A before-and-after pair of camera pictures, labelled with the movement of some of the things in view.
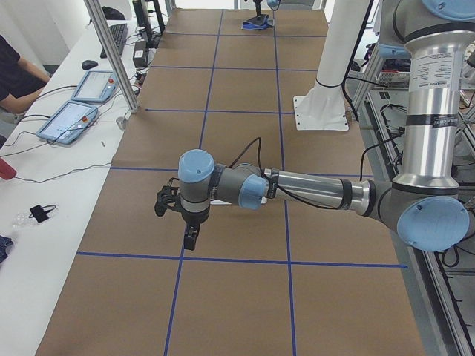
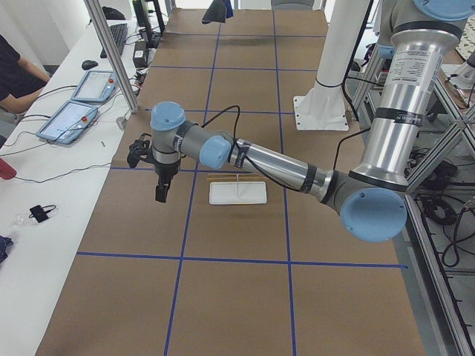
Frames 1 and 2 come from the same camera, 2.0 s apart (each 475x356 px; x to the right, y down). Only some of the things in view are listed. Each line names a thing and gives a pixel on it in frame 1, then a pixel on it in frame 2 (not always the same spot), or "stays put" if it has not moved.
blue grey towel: (267, 23) → (218, 12)
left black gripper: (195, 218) → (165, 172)
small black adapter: (39, 212) stays put
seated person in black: (21, 81) stays put
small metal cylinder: (121, 122) stays put
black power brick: (140, 55) stays put
